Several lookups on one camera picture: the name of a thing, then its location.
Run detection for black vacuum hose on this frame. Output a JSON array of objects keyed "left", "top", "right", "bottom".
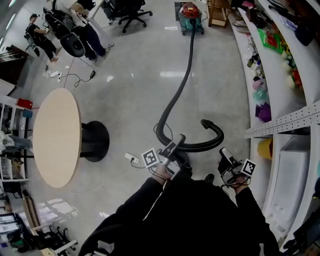
[{"left": 155, "top": 18, "right": 225, "bottom": 153}]

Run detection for person's black clothed body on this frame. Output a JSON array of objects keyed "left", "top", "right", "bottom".
[{"left": 119, "top": 172, "right": 251, "bottom": 256}]

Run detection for person's right black shoe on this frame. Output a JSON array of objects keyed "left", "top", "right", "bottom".
[{"left": 202, "top": 172, "right": 215, "bottom": 185}]

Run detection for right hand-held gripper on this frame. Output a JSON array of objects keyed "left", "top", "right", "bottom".
[{"left": 217, "top": 147, "right": 257, "bottom": 187}]

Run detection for person's left black shoe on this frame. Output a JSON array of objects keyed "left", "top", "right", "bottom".
[{"left": 177, "top": 152, "right": 193, "bottom": 176}]

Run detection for red box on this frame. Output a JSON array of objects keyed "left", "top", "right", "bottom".
[{"left": 16, "top": 98, "right": 33, "bottom": 110}]

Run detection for black oval pad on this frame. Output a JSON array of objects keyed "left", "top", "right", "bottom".
[{"left": 59, "top": 32, "right": 86, "bottom": 58}]

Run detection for dark wooden staircase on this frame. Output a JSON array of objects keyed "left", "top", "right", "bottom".
[{"left": 0, "top": 44, "right": 28, "bottom": 86}]

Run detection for wooden rack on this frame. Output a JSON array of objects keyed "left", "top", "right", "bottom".
[{"left": 207, "top": 0, "right": 230, "bottom": 28}]

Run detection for green snack bag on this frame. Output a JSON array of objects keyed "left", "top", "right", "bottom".
[{"left": 256, "top": 28, "right": 285, "bottom": 55}]

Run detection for person's black shoe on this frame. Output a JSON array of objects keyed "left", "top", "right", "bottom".
[
  {"left": 202, "top": 172, "right": 215, "bottom": 185},
  {"left": 177, "top": 152, "right": 193, "bottom": 176}
]

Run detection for pink plush toy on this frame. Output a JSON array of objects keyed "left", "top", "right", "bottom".
[{"left": 251, "top": 76, "right": 267, "bottom": 91}]

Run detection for purple bag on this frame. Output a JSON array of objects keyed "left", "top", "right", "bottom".
[{"left": 254, "top": 102, "right": 272, "bottom": 123}]

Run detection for black mesh office chair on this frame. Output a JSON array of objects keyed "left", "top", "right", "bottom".
[{"left": 107, "top": 0, "right": 153, "bottom": 34}]

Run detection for person's left forearm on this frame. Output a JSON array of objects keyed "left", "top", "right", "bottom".
[{"left": 99, "top": 165, "right": 174, "bottom": 233}]

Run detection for yellow bin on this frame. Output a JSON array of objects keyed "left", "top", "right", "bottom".
[{"left": 257, "top": 138, "right": 274, "bottom": 160}]

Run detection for black backpack harness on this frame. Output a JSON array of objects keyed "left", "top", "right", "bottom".
[{"left": 43, "top": 7, "right": 76, "bottom": 41}]

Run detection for black adapter cable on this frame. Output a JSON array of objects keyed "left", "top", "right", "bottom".
[{"left": 61, "top": 56, "right": 97, "bottom": 88}]

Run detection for stack of white plates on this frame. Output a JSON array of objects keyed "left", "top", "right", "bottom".
[{"left": 232, "top": 19, "right": 248, "bottom": 34}]

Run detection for yellow flowers in white vase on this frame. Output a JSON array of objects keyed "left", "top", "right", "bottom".
[{"left": 278, "top": 41, "right": 293, "bottom": 60}]

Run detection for round wooden table black base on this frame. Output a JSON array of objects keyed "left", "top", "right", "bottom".
[{"left": 32, "top": 87, "right": 110, "bottom": 189}]

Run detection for red flowers in white vase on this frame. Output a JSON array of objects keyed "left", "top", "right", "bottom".
[{"left": 287, "top": 68, "right": 304, "bottom": 90}]

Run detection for teal plush toy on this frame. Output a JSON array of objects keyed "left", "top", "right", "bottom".
[{"left": 252, "top": 87, "right": 271, "bottom": 104}]

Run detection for dark green bottle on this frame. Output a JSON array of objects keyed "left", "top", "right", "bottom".
[{"left": 246, "top": 53, "right": 261, "bottom": 68}]

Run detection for red and teal vacuum cleaner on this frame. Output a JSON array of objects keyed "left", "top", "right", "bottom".
[{"left": 177, "top": 2, "right": 205, "bottom": 36}]

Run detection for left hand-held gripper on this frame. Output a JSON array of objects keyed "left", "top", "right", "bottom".
[{"left": 141, "top": 134, "right": 187, "bottom": 177}]

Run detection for white curved shelving unit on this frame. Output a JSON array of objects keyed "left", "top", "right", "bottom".
[{"left": 228, "top": 0, "right": 320, "bottom": 252}]

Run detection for person's right forearm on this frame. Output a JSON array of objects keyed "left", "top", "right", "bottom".
[{"left": 233, "top": 176, "right": 271, "bottom": 231}]

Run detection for white storage shelving unit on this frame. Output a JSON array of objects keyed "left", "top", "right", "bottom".
[{"left": 0, "top": 94, "right": 33, "bottom": 183}]

